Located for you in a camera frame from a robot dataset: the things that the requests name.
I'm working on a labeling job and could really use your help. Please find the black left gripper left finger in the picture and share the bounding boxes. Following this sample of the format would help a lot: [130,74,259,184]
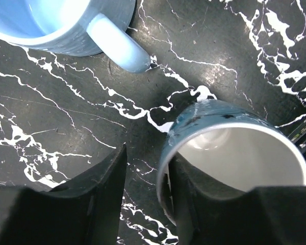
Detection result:
[0,145,127,244]

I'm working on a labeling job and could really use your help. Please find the light blue mug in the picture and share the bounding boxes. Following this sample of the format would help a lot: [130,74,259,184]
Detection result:
[0,1,151,73]

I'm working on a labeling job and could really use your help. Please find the white mug blue handle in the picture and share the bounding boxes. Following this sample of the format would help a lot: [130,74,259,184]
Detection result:
[156,99,306,221]

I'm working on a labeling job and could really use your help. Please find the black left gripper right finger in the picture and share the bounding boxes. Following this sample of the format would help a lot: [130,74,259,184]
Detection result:
[169,154,306,244]

